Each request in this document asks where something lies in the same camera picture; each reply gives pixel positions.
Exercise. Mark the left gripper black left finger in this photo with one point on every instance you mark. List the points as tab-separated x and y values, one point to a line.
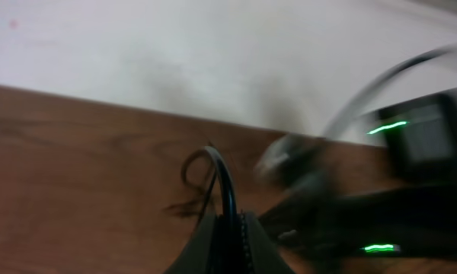
201	253

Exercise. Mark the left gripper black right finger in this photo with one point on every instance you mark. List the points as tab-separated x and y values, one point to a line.
260	253

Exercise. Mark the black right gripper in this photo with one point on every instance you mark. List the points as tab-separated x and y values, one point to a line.
327	227

